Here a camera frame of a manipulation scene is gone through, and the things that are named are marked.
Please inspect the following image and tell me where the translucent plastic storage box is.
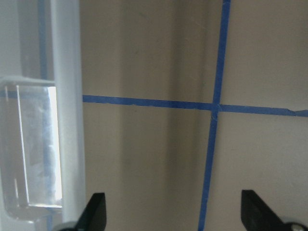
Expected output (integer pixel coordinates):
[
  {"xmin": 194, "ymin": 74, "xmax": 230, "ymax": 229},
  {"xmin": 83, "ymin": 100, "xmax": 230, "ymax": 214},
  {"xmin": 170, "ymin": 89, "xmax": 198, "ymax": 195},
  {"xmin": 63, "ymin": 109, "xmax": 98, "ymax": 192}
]
[{"xmin": 0, "ymin": 0, "xmax": 86, "ymax": 231}]

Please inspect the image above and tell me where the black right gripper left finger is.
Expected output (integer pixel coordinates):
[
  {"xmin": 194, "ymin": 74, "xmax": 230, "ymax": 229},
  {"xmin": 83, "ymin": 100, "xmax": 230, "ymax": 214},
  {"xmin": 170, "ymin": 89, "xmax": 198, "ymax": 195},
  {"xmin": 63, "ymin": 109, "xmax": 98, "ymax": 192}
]
[{"xmin": 73, "ymin": 192, "xmax": 107, "ymax": 231}]

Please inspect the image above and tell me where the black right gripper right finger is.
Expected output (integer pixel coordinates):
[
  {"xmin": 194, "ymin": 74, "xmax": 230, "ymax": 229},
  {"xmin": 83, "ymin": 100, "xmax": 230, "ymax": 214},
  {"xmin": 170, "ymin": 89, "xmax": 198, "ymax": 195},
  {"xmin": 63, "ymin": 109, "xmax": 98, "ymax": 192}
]
[{"xmin": 241, "ymin": 190, "xmax": 292, "ymax": 231}]

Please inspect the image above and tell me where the blue tape strip vertical left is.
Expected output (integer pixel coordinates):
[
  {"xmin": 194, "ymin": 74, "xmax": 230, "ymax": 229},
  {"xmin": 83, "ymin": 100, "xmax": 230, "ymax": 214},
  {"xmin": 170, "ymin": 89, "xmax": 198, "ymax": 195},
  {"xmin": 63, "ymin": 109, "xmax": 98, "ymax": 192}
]
[{"xmin": 197, "ymin": 0, "xmax": 231, "ymax": 231}]

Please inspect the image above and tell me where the blue tape strip horizontal upper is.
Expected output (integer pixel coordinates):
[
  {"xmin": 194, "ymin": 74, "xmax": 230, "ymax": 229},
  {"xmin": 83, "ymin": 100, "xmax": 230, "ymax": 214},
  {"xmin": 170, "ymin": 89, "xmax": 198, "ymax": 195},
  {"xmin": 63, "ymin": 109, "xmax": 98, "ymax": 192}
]
[{"xmin": 82, "ymin": 95, "xmax": 308, "ymax": 117}]

